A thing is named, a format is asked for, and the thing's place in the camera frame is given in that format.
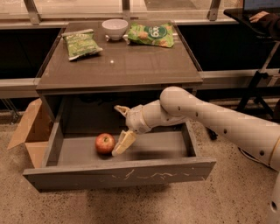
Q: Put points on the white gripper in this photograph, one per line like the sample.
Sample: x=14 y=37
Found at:
x=136 y=119

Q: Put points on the red apple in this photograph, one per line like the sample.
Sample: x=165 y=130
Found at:
x=104 y=143

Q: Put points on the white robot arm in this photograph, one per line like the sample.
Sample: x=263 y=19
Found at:
x=258 y=137

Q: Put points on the grey open drawer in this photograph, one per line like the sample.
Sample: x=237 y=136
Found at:
x=164 y=155

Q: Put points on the grey counter cabinet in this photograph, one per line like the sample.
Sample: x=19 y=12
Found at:
x=120 y=66

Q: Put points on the person's hand on laptop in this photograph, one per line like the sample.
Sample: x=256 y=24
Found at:
x=258 y=16

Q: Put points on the brown cardboard box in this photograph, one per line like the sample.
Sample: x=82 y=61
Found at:
x=33 y=132

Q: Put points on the green snack bag left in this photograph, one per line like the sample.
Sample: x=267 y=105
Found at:
x=80 y=43

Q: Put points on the white ceramic bowl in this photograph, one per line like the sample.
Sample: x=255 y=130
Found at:
x=115 y=28

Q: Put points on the green chip bag right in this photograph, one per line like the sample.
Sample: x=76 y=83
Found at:
x=157 y=35

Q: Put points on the black laptop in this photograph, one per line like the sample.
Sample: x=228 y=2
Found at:
x=254 y=6

